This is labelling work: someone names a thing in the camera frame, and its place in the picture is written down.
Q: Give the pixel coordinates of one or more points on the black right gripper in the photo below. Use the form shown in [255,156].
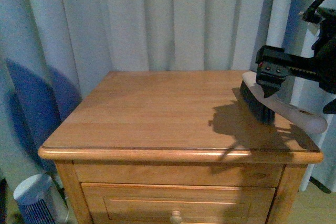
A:
[274,64]

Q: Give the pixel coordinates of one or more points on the beige hand brush black bristles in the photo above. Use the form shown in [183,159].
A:
[264,109]

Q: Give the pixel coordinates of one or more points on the wooden nightstand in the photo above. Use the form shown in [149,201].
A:
[177,128]

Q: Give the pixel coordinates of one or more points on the round wooden drawer knob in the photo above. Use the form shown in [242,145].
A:
[175,217]

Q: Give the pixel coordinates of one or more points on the wooden nightstand drawer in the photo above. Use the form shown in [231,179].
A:
[140,203]

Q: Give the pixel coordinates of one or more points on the light grey curtain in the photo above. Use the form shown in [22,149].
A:
[54,52]

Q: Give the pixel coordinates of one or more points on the white cylindrical air purifier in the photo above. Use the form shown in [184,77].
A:
[39,201]

